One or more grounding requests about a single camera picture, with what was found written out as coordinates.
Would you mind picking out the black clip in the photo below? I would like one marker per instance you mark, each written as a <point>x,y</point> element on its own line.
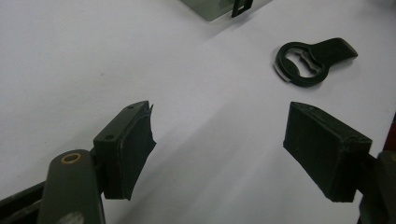
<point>240,7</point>

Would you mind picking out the black bottle opener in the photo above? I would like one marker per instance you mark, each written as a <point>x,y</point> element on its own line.
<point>306,63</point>

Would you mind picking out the grey box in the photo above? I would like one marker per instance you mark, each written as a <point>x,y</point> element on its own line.
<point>207,7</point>

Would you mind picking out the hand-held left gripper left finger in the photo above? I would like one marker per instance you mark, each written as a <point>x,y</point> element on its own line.
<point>124,155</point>

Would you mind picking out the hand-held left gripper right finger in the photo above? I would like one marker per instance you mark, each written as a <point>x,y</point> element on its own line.
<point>327,152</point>

